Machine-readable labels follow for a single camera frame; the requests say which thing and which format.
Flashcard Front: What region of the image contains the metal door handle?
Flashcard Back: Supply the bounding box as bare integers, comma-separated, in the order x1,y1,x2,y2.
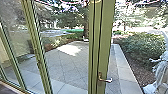
97,71,114,84

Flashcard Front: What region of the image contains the green framed window wall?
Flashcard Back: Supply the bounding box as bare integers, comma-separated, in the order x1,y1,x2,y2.
0,0,54,94

